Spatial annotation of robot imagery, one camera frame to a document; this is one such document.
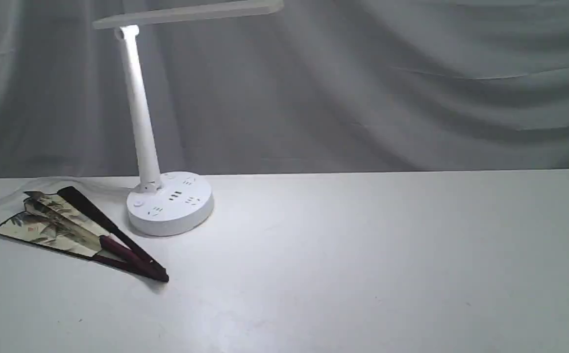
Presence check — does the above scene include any painted paper folding fan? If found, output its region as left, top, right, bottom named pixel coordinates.
left=0, top=187, right=170, bottom=283

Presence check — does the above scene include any white desk lamp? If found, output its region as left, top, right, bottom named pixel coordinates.
left=93, top=0, right=284, bottom=237

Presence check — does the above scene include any grey backdrop curtain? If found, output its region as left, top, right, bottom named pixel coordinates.
left=0, top=0, right=569, bottom=178

